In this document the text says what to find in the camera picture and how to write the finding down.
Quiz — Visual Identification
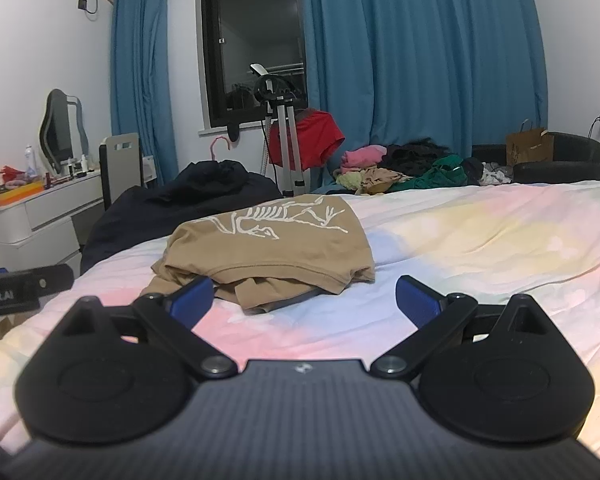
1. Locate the orange tray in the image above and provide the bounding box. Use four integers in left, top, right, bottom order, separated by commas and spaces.
0, 179, 46, 210

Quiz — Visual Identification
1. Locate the red shirt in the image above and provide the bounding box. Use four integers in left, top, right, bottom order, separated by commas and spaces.
268, 108, 346, 169

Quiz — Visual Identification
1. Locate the beige garment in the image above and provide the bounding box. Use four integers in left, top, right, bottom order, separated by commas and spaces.
361, 167, 412, 196

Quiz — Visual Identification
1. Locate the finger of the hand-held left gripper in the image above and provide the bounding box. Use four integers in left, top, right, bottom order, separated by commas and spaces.
26, 265, 76, 307

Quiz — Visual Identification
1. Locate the tan printed t-shirt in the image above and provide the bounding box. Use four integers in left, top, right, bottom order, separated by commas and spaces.
140, 194, 377, 316

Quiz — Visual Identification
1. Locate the dark window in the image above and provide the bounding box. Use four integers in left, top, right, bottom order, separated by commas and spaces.
199, 0, 309, 135

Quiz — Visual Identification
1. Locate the wide blue curtain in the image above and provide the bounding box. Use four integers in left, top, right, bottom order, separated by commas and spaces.
296, 0, 549, 197

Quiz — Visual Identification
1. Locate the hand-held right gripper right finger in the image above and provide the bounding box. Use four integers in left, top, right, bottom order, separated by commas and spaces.
370, 275, 563, 377

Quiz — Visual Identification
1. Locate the row of cosmetic bottles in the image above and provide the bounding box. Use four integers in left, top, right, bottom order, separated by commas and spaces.
44, 153, 100, 182

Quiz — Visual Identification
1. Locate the wavy vanity mirror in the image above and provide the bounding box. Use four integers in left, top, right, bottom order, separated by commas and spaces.
38, 88, 89, 177

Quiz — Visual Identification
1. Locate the grey backed chair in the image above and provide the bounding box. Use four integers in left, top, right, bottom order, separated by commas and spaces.
98, 132, 146, 211

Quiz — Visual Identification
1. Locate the white dressing table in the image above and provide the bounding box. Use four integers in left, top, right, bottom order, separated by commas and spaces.
0, 167, 106, 281

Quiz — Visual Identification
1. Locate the pink garment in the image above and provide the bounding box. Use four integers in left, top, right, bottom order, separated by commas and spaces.
340, 144, 389, 172

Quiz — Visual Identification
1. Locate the tripod with ring light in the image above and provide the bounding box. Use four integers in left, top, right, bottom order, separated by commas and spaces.
249, 63, 312, 199

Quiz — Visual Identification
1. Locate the pale yellow-green garment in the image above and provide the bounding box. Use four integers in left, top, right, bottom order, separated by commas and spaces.
335, 172, 365, 192

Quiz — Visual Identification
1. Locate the black jacket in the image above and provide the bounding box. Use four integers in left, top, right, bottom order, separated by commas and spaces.
80, 159, 284, 277

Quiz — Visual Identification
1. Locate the white patterned cloth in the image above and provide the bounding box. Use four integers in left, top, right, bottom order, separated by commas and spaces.
479, 161, 514, 186

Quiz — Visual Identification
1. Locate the black sofa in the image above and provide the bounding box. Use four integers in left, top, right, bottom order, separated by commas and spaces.
471, 131, 600, 186

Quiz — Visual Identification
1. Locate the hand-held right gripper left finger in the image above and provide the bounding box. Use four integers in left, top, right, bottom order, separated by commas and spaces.
52, 276, 239, 378

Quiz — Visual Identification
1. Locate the green garment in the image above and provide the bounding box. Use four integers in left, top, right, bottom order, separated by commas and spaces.
389, 154, 469, 194

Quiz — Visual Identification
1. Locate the brown paper bag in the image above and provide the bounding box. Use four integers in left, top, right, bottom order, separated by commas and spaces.
505, 118, 555, 167

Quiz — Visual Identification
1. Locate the narrow blue curtain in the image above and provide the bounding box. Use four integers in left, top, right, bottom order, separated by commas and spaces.
109, 0, 182, 187

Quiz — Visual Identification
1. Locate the black garment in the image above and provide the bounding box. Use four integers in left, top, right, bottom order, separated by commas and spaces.
379, 137, 462, 177

